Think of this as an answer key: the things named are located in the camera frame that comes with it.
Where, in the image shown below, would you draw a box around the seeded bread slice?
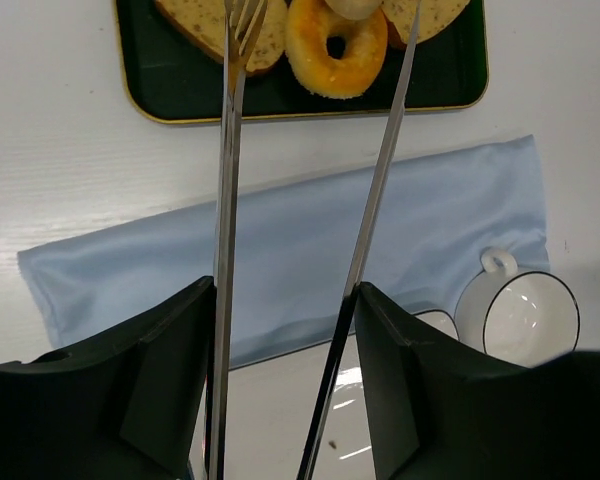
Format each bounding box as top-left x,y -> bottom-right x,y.
380,0 -> 470,50
154,0 -> 288,76

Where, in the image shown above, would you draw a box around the pale round bun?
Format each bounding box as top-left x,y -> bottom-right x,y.
326,0 -> 382,21

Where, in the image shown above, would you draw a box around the seeded bread slice left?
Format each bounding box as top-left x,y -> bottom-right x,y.
154,0 -> 288,76

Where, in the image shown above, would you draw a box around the stainless steel tongs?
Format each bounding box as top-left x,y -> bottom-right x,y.
206,1 -> 420,480

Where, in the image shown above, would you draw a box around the white two-handled bowl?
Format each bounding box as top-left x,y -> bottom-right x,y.
454,248 -> 581,367

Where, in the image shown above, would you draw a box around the dark green serving tray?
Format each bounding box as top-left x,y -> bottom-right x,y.
113,1 -> 489,124

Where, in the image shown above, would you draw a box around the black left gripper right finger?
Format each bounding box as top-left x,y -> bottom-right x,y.
355,283 -> 600,479

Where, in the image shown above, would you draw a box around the white rectangular plate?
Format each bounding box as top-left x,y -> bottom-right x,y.
187,308 -> 461,480

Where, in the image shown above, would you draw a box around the seeded bread slice right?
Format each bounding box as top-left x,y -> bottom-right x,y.
380,0 -> 470,50

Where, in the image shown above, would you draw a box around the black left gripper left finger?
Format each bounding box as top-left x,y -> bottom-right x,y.
0,276 -> 215,479

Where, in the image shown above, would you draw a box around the yellow glazed donut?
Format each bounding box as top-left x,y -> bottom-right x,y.
285,0 -> 388,100

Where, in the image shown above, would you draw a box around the light blue cloth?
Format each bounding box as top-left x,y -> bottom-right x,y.
18,136 -> 549,367

